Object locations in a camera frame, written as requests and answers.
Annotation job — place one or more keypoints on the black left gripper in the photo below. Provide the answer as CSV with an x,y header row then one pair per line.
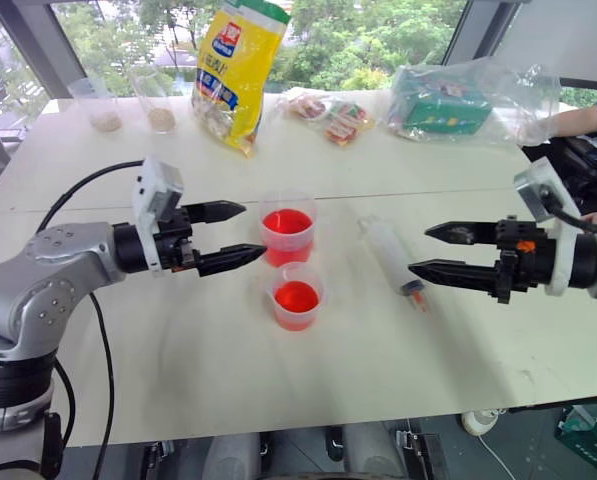
x,y
175,245

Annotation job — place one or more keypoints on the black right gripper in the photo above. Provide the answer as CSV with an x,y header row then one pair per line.
x,y
523,255

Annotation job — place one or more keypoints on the person forearm in black sleeve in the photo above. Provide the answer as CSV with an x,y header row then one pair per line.
x,y
588,117

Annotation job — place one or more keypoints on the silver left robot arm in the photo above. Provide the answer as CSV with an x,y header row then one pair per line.
x,y
38,280

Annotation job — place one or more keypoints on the cup of red liquid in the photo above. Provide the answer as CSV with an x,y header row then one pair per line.
x,y
296,299
286,231

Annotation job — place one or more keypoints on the clear plastic syringe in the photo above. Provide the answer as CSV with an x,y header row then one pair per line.
x,y
390,252

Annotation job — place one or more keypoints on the clear cup with grains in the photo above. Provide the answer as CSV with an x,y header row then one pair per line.
x,y
157,107
100,107

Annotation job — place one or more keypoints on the gloved person hand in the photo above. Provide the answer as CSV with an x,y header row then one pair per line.
x,y
538,129

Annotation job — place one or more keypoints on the green box in plastic bag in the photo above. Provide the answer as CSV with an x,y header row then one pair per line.
x,y
453,105

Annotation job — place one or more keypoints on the clear bag of sausages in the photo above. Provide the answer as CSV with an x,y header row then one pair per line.
x,y
305,106

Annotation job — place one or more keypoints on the yellow snack bag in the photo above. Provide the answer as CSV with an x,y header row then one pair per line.
x,y
235,75

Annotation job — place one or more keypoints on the red green snack packet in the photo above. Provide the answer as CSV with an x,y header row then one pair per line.
x,y
347,122

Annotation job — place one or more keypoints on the white sneaker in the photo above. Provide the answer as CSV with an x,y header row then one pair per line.
x,y
479,420

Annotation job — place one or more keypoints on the grey robot leg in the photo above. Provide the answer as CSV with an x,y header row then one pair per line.
x,y
370,450
233,457

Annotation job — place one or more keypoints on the green cardboard box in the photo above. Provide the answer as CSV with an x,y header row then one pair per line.
x,y
590,435

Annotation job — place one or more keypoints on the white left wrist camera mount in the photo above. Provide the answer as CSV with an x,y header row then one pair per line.
x,y
154,195

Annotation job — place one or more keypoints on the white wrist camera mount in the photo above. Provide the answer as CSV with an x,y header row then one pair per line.
x,y
548,210
154,195

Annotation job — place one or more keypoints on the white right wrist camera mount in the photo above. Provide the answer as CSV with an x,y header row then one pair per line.
x,y
548,210

